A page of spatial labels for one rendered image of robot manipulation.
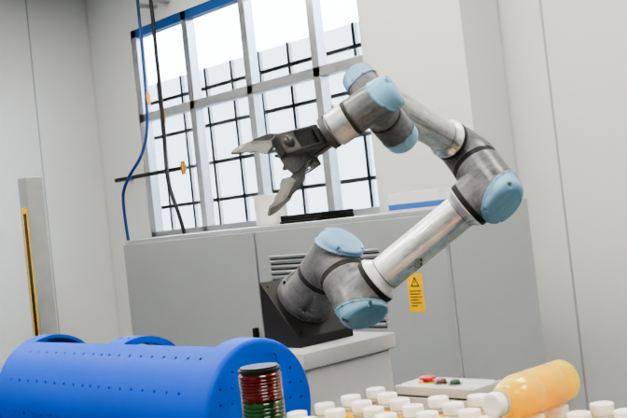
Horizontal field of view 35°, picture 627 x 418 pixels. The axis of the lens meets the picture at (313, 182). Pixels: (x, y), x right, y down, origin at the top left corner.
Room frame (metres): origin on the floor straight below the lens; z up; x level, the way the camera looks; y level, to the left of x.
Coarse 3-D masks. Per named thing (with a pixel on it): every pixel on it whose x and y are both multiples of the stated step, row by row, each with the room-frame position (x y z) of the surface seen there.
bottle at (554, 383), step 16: (544, 368) 1.66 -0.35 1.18; (560, 368) 1.67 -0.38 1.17; (496, 384) 1.61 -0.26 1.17; (512, 384) 1.59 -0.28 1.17; (528, 384) 1.59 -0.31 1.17; (544, 384) 1.62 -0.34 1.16; (560, 384) 1.64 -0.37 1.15; (576, 384) 1.68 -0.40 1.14; (512, 400) 1.58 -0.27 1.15; (528, 400) 1.58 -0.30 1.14; (544, 400) 1.61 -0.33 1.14; (560, 400) 1.65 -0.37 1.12; (512, 416) 1.59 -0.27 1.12; (528, 416) 1.61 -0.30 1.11
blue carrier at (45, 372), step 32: (32, 352) 2.52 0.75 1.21; (64, 352) 2.41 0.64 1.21; (96, 352) 2.32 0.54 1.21; (128, 352) 2.23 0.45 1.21; (160, 352) 2.15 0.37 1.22; (192, 352) 2.07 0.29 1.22; (224, 352) 2.00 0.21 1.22; (256, 352) 2.03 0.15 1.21; (288, 352) 2.10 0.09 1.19; (0, 384) 2.54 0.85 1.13; (32, 384) 2.43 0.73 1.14; (64, 384) 2.32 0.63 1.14; (96, 384) 2.23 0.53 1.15; (128, 384) 2.14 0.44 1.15; (160, 384) 2.06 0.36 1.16; (192, 384) 1.99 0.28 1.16; (224, 384) 1.97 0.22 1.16; (288, 384) 2.09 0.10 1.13; (32, 416) 2.43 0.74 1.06; (64, 416) 2.32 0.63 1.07; (96, 416) 2.22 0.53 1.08; (128, 416) 2.13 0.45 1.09; (160, 416) 2.04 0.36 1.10; (192, 416) 1.97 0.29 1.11; (224, 416) 1.97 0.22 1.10
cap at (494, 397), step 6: (486, 396) 1.57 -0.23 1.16; (492, 396) 1.57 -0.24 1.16; (498, 396) 1.56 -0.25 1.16; (504, 396) 1.57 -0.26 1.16; (486, 402) 1.58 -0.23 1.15; (492, 402) 1.57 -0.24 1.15; (498, 402) 1.56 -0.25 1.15; (504, 402) 1.56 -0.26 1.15; (486, 408) 1.58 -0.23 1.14; (492, 408) 1.57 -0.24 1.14; (498, 408) 1.56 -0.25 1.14; (504, 408) 1.56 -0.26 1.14; (492, 414) 1.57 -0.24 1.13; (498, 414) 1.56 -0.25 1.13
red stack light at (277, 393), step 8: (240, 376) 1.46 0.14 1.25; (248, 376) 1.45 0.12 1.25; (256, 376) 1.45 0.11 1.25; (264, 376) 1.45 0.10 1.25; (272, 376) 1.45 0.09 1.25; (280, 376) 1.47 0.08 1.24; (240, 384) 1.46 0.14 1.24; (248, 384) 1.45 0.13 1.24; (256, 384) 1.45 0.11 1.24; (264, 384) 1.45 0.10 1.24; (272, 384) 1.45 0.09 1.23; (280, 384) 1.47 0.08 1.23; (240, 392) 1.47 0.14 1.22; (248, 392) 1.45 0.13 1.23; (256, 392) 1.45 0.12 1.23; (264, 392) 1.45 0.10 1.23; (272, 392) 1.45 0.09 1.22; (280, 392) 1.46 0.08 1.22; (248, 400) 1.45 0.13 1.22; (256, 400) 1.45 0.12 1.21; (264, 400) 1.45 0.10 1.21; (272, 400) 1.45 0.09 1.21
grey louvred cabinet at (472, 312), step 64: (128, 256) 5.10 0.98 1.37; (192, 256) 4.69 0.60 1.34; (256, 256) 4.35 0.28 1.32; (448, 256) 3.57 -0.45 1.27; (512, 256) 3.81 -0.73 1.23; (192, 320) 4.73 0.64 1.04; (256, 320) 4.38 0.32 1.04; (384, 320) 3.80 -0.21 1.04; (448, 320) 3.58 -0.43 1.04; (512, 320) 3.78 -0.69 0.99
